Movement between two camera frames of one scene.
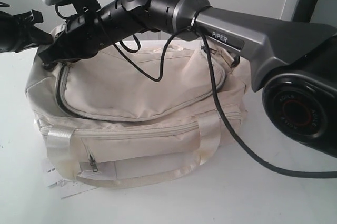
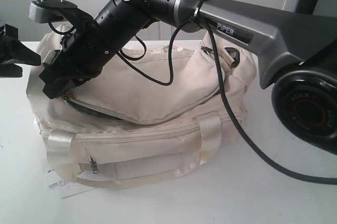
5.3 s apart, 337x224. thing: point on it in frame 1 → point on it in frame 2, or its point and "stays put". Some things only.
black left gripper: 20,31 → 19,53
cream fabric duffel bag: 138,115 stays put
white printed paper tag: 66,188 stays put
